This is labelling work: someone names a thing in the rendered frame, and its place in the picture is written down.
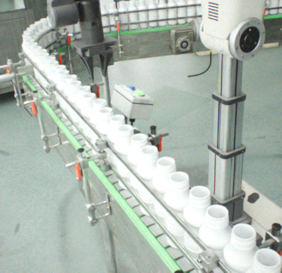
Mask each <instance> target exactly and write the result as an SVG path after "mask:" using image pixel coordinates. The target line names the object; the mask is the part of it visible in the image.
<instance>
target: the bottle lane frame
mask: <svg viewBox="0 0 282 273"><path fill-rule="evenodd" d="M25 81H26V86H27V87H28V90H29V92H30V93H31V97H32V98H33V96H34V94H33V91H35V90H36V88H35V87H34V85H33V84H31V82H30V81H29V80H28V79H26V80H25ZM38 95H39V97H40V98H42V96H41V94H40V93H39V92H38ZM41 111H42V117H43V120H44V126H45V131H46V134H47V135H48V136H49V135H52V134H54V133H56V129H55V125H56V126H57V127H58V134H56V136H53V137H50V138H49V139H50V141H51V142H52V144H53V145H54V144H57V143H58V140H57V136H59V137H60V140H61V144H60V145H58V146H57V147H55V149H56V150H57V152H58V153H59V154H60V155H61V157H62V159H63V160H64V162H65V163H66V164H67V163H71V162H74V161H76V160H77V154H78V151H77V150H78V149H79V148H83V147H84V146H82V145H81V144H80V143H79V141H77V139H76V138H75V136H73V134H72V133H71V131H69V130H68V129H67V127H66V126H65V124H64V122H63V121H62V120H61V118H59V117H58V116H57V114H55V112H54V110H52V108H51V107H50V106H49V104H48V103H47V102H46V101H41ZM84 152H85V155H86V157H88V156H89V154H88V151H86V150H85V149H84ZM88 164H89V167H88V168H87V171H88V177H89V185H90V192H91V199H92V200H93V203H94V204H95V205H96V204H99V203H101V202H102V201H105V200H106V196H105V190H106V191H107V192H108V194H109V201H110V202H107V203H105V204H104V205H100V206H98V207H96V209H97V210H98V212H99V214H100V215H101V216H102V215H105V214H106V213H107V208H106V206H107V204H109V205H110V209H111V215H108V216H106V217H104V218H103V219H104V220H105V222H106V223H107V225H108V227H109V229H110V230H111V232H112V233H113V234H114V235H115V236H116V238H117V240H118V241H119V243H120V245H121V246H122V248H123V249H124V250H125V252H126V253H127V254H128V256H129V257H130V259H131V260H132V262H133V264H134V266H136V268H137V269H138V270H139V272H140V273H174V272H175V271H176V270H182V269H181V268H180V267H179V266H178V264H177V260H179V259H180V258H178V259H173V258H172V256H171V255H170V254H169V253H168V252H167V248H169V247H166V248H164V247H163V246H162V244H161V243H160V242H159V241H158V238H159V237H160V236H161V235H159V236H154V235H153V233H152V232H151V231H150V229H149V228H150V227H151V226H146V225H145V223H144V222H143V221H142V220H141V218H142V217H143V216H141V217H139V216H138V215H137V214H136V213H135V211H134V208H135V207H131V206H130V205H129V204H128V202H127V199H124V198H123V196H122V195H121V194H120V192H121V191H118V190H117V189H116V187H115V186H114V184H115V183H113V184H112V183H111V182H110V181H109V179H108V176H106V175H105V174H104V173H103V172H102V171H101V169H100V168H99V167H98V165H97V163H95V161H94V160H92V161H89V162H88ZM128 199H129V198H128ZM170 247H171V246H170ZM191 271H192V270H191ZM191 271H188V272H184V273H189V272H191Z"/></svg>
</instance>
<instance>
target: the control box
mask: <svg viewBox="0 0 282 273"><path fill-rule="evenodd" d="M135 90H140V89H139V88H137V87H135V88H134V89H131V88H128V87H126V85H120V84H115V85H114V89H113V93H112V98H111V104H112V105H113V106H115V107H116V108H117V109H118V110H119V111H120V112H122V113H123V115H124V119H125V123H126V125H128V119H129V121H130V122H131V126H132V127H133V122H135V119H143V120H149V119H150V116H151V111H152V109H153V104H154V99H153V98H151V97H150V96H148V95H147V94H145V93H144V94H143V95H139V94H135V93H134V91H135ZM140 91H141V90H140ZM141 92H142V91H141Z"/></svg>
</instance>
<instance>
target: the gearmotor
mask: <svg viewBox="0 0 282 273"><path fill-rule="evenodd" d="M201 22H202V18H200V19H192V20H191V21H190V22H189V26H188V25H185V26H174V27H173V28H170V29H171V30H170V31H171V51H172V54H173V55H179V54H185V53H194V41H201V39H200V36H199V30H200V25H201ZM211 62H212V50H211V49H210V64H209V67H208V69H209V68H210V65H211ZM208 69H207V70H208ZM207 70H206V71H207ZM206 71H204V72H203V73H205V72H206ZM203 73H199V74H195V75H190V76H188V77H193V76H198V75H200V74H203Z"/></svg>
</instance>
